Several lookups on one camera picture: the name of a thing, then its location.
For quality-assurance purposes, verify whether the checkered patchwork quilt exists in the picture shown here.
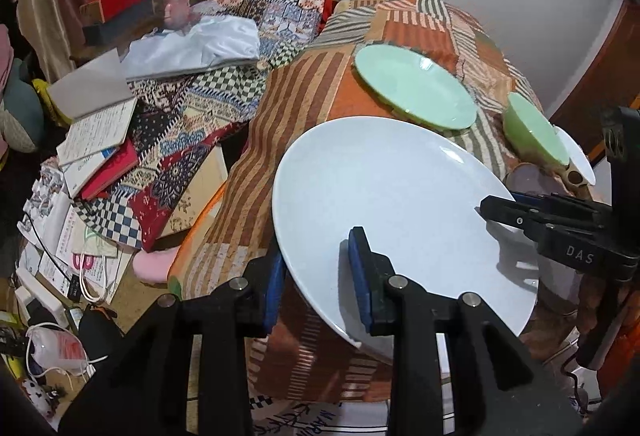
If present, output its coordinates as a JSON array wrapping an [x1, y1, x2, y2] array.
[[72, 0, 328, 251]]

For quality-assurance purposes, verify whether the grey notebook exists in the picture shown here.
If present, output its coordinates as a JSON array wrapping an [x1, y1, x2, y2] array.
[[46, 50, 130, 121]]

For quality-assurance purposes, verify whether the pink slipper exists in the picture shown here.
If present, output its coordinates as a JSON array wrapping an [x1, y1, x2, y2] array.
[[132, 246, 183, 284]]

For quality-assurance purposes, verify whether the pink toy figure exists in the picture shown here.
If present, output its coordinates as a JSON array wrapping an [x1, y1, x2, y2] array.
[[156, 0, 193, 30]]

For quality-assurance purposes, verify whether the brown wooden door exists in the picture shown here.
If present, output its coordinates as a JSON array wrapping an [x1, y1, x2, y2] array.
[[550, 0, 640, 157]]

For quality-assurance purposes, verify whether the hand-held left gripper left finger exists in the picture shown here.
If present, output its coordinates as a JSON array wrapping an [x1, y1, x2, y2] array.
[[57, 246, 288, 436]]

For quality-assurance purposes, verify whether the white booklet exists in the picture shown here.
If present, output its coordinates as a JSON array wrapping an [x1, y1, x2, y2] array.
[[62, 148, 121, 199]]

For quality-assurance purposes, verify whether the red book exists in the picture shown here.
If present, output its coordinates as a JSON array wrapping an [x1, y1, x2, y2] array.
[[80, 138, 140, 201]]

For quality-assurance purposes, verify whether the pile of papers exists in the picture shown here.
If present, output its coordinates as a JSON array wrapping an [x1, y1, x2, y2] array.
[[20, 156, 133, 307]]

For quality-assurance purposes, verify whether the orange striped patchwork blanket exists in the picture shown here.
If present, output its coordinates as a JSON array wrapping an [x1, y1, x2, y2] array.
[[167, 0, 581, 409]]

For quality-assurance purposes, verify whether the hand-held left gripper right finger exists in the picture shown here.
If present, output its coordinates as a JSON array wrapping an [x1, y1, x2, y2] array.
[[348, 226, 586, 436]]

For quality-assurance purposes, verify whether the white plastic bag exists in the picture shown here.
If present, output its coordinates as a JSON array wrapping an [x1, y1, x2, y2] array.
[[25, 323, 91, 374]]

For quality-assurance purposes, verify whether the dark flat box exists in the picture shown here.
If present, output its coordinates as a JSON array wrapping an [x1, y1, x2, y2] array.
[[82, 8, 161, 46]]

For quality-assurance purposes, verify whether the green bowl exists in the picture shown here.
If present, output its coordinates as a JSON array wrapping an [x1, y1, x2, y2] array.
[[502, 92, 571, 169]]

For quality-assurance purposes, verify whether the person's orange clothing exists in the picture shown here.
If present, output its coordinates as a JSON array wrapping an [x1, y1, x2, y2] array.
[[597, 281, 640, 397]]

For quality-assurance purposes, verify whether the white handwritten sheet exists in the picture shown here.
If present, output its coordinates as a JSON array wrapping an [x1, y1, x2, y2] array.
[[250, 396, 391, 436]]

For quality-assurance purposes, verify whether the white power strip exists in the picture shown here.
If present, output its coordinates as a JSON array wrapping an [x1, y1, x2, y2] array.
[[15, 268, 68, 327]]

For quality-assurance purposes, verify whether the large white plate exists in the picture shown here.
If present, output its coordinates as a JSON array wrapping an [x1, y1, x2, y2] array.
[[272, 117, 540, 359]]

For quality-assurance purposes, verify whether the open white book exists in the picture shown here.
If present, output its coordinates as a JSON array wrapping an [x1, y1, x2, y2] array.
[[57, 96, 138, 167]]

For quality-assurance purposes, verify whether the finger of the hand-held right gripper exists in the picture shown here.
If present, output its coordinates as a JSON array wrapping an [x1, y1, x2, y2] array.
[[510, 191, 613, 219], [479, 196, 608, 241]]

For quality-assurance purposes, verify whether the striped curtain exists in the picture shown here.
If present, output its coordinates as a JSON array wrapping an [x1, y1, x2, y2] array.
[[12, 0, 123, 81]]

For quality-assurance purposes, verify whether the black pouch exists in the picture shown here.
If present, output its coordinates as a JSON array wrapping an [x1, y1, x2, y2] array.
[[80, 306, 126, 367]]

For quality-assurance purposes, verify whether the white bowl with patterned outside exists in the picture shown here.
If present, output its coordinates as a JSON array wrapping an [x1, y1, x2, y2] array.
[[552, 126, 597, 189]]

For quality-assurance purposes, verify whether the green plate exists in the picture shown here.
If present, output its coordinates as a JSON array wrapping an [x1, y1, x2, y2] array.
[[352, 44, 478, 131]]

